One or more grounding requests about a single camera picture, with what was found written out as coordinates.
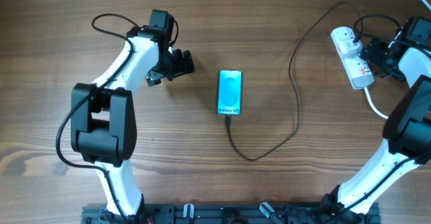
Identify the blue screen smartphone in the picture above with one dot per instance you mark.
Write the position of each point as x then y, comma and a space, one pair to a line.
229, 97

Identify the black mounting rail base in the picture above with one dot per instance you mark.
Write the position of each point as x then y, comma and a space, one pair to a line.
305, 212

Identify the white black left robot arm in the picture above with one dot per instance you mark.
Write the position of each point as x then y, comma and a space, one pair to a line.
102, 116

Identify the white charger adapter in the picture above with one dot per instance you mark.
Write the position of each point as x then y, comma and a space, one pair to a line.
349, 48

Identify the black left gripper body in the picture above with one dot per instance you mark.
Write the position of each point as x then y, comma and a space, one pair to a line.
173, 65

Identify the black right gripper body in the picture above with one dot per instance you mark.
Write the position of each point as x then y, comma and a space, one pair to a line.
378, 56

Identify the white power strip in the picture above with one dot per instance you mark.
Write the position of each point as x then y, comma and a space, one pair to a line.
357, 70

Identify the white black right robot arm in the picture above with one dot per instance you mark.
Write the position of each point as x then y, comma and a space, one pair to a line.
406, 133

